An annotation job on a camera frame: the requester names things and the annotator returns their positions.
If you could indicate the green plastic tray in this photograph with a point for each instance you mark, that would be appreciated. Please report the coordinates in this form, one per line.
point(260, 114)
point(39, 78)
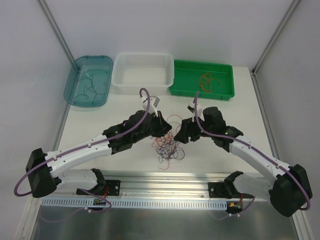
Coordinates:
point(212, 80)

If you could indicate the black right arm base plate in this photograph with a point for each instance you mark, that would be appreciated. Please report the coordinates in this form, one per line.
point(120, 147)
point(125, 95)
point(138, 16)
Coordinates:
point(217, 190)

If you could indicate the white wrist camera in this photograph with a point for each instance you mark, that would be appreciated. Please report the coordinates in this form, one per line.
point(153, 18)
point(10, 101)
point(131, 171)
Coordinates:
point(154, 101)
point(198, 109)

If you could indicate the aluminium mounting rail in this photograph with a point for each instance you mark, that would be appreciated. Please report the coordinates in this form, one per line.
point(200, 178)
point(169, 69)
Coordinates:
point(163, 185)

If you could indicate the translucent blue plastic bin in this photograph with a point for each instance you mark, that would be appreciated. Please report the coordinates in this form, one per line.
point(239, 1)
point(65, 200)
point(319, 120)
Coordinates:
point(89, 81)

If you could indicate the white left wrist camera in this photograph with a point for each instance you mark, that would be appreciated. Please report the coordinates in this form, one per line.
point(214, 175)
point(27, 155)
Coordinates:
point(154, 101)

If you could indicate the slotted white cable duct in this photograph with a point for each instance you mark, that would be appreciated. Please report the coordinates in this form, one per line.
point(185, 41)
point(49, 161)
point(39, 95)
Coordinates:
point(216, 205)

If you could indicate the white perforated plastic basket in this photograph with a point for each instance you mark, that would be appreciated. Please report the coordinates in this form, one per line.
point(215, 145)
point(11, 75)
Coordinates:
point(151, 70)

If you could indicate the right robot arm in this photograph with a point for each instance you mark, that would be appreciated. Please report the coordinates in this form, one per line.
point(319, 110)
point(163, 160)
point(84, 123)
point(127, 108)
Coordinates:
point(286, 187)

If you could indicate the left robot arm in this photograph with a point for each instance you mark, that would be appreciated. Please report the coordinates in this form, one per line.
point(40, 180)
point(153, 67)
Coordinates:
point(48, 172)

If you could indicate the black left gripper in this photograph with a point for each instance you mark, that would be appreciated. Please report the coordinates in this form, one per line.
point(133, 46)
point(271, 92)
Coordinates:
point(157, 124)

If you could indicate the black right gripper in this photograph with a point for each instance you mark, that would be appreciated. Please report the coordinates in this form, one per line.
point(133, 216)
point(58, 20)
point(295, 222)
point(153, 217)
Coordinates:
point(187, 131)

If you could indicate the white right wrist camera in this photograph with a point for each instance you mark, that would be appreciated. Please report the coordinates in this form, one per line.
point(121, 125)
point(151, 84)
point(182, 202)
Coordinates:
point(198, 109)

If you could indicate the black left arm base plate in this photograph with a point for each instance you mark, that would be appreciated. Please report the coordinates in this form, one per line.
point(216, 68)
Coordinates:
point(111, 188)

